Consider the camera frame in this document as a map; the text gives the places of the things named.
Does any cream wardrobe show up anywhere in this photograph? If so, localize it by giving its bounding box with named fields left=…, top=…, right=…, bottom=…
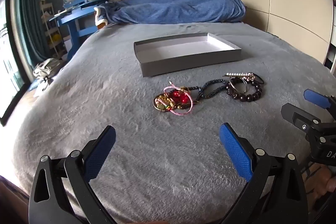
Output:
left=232, top=0, right=336, bottom=62

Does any blue desk with shelf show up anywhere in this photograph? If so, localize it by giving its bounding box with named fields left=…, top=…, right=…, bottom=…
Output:
left=50, top=0, right=116, bottom=56

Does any grey bag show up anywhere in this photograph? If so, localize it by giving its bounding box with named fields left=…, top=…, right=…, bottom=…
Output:
left=33, top=58, right=63, bottom=83

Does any red bead bracelet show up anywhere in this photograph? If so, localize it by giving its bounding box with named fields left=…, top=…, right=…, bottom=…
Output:
left=169, top=90, right=190, bottom=104

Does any black hair tie gold charm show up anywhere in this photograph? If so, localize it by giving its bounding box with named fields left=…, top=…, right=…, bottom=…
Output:
left=247, top=73, right=265, bottom=84

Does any teal curtain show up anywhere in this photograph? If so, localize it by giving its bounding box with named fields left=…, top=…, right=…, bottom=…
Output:
left=10, top=0, right=50, bottom=69

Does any dark wooden bead bracelet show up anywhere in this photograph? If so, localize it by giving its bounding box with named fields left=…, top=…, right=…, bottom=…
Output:
left=226, top=78, right=263, bottom=102

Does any silver bangle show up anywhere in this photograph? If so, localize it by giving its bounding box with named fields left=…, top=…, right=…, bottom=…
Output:
left=230, top=77, right=250, bottom=94

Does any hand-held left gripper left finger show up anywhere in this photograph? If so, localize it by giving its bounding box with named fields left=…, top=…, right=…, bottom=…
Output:
left=28, top=125, right=117, bottom=224

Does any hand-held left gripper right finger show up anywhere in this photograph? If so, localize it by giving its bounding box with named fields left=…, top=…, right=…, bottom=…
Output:
left=219, top=123, right=308, bottom=224

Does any blue blanket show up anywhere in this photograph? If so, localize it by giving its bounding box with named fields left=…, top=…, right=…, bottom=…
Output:
left=104, top=0, right=246, bottom=24

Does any window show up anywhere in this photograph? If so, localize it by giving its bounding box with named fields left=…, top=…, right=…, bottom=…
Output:
left=0, top=0, right=29, bottom=126

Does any cream pillow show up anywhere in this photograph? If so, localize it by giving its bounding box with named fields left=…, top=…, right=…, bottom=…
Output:
left=94, top=5, right=109, bottom=26

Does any person's right hand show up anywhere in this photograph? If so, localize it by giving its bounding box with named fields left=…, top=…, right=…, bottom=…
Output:
left=316, top=169, right=336, bottom=193

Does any gold charm bracelet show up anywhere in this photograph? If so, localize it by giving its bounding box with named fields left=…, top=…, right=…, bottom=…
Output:
left=153, top=94, right=179, bottom=110

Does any blue bead bracelet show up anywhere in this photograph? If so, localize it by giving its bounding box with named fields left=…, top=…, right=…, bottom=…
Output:
left=188, top=79, right=227, bottom=104

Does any pearl hair clip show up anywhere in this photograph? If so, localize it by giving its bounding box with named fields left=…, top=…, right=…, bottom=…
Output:
left=223, top=72, right=255, bottom=78

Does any pink cord bracelet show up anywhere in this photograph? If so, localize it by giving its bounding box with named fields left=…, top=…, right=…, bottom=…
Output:
left=163, top=85, right=196, bottom=116

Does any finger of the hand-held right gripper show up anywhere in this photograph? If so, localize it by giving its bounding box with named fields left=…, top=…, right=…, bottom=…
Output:
left=281, top=103, right=321, bottom=132
left=304, top=89, right=336, bottom=119

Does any white shelf rack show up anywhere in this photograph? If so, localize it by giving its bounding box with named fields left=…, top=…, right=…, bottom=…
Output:
left=39, top=0, right=69, bottom=59

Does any shallow grey cardboard box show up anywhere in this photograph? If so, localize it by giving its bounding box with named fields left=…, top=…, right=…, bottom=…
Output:
left=134, top=32, right=242, bottom=77

